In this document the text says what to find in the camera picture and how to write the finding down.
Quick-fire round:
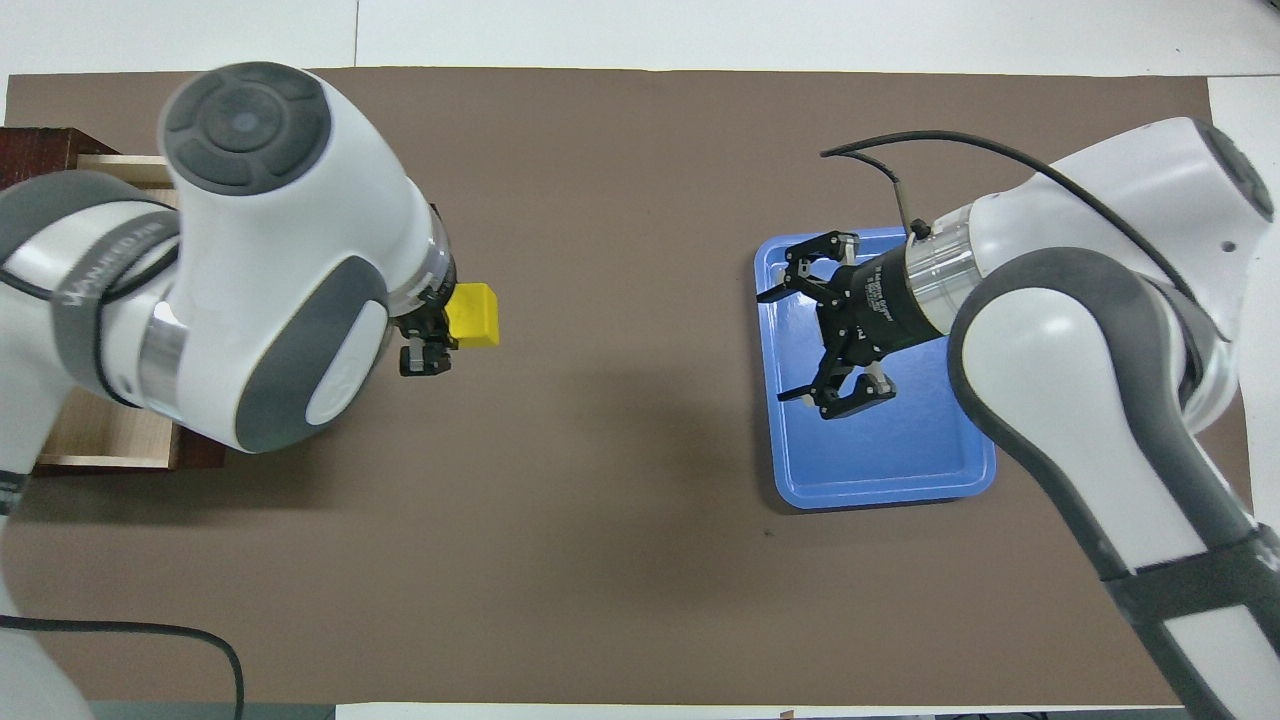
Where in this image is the yellow cube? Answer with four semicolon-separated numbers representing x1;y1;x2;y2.
445;283;501;349

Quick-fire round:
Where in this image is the wooden drawer with dark front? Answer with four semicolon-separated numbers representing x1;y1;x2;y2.
35;153;227;473

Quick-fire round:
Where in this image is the blue plastic tray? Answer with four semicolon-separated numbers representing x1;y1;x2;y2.
753;226;998;511

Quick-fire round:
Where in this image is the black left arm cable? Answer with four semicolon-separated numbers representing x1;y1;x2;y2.
0;614;247;720

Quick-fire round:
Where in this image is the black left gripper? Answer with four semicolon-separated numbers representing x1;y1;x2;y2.
392;260;459;378

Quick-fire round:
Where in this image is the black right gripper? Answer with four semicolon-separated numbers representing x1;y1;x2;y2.
757;230;948;421

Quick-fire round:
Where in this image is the brown table mat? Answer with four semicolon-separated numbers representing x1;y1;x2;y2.
3;66;1276;706

